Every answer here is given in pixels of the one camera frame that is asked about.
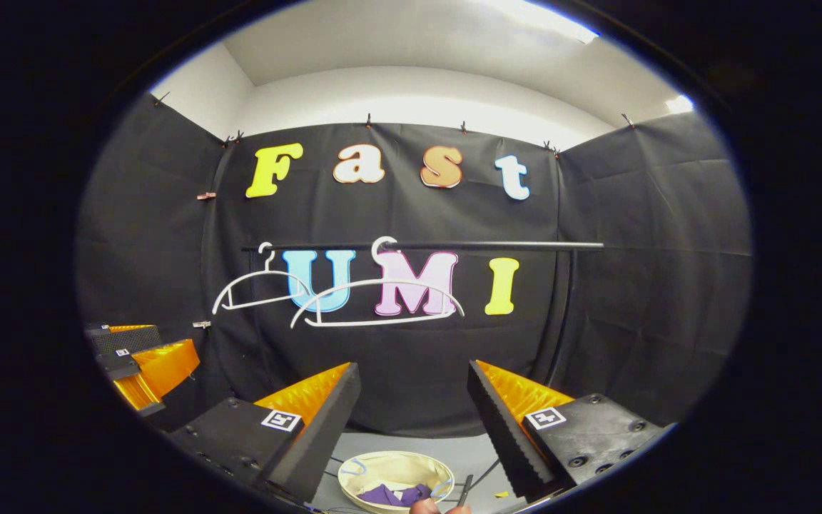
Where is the black backdrop cloth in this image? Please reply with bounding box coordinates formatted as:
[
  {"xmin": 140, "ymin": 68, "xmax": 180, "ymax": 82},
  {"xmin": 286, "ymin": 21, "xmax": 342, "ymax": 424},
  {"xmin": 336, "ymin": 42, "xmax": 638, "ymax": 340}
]
[{"xmin": 74, "ymin": 93, "xmax": 753, "ymax": 440}]

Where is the white plastic hanger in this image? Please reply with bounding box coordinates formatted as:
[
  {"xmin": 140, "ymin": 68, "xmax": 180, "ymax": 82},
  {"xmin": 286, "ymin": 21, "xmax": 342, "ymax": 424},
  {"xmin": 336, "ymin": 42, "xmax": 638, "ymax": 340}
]
[
  {"xmin": 211, "ymin": 241, "xmax": 312, "ymax": 316},
  {"xmin": 290, "ymin": 236, "xmax": 466, "ymax": 329}
]

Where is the cream fabric laundry hamper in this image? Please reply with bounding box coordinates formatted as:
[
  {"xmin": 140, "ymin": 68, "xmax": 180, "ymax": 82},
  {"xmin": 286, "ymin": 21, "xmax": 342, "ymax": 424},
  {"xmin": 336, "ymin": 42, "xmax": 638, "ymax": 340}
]
[{"xmin": 338, "ymin": 451, "xmax": 456, "ymax": 514}]

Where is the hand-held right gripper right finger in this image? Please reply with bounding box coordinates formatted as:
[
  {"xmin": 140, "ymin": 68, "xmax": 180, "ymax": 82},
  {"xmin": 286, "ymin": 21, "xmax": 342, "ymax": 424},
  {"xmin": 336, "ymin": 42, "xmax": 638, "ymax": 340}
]
[{"xmin": 467, "ymin": 359, "xmax": 672, "ymax": 500}]

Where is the black metal clothes rack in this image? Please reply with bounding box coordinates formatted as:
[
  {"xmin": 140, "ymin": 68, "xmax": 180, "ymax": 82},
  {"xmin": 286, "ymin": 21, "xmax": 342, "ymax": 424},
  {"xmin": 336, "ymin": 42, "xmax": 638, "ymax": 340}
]
[{"xmin": 242, "ymin": 240, "xmax": 606, "ymax": 500}]

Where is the purple ribbed jacket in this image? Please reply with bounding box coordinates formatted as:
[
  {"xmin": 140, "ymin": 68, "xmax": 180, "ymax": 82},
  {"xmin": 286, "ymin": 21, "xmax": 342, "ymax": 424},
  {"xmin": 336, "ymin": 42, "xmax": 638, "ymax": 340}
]
[{"xmin": 357, "ymin": 483, "xmax": 433, "ymax": 509}]

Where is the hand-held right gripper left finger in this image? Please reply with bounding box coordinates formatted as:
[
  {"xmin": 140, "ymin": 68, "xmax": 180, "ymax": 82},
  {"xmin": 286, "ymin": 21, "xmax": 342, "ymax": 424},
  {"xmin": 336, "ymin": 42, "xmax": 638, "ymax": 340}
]
[{"xmin": 168, "ymin": 362, "xmax": 362, "ymax": 504}]

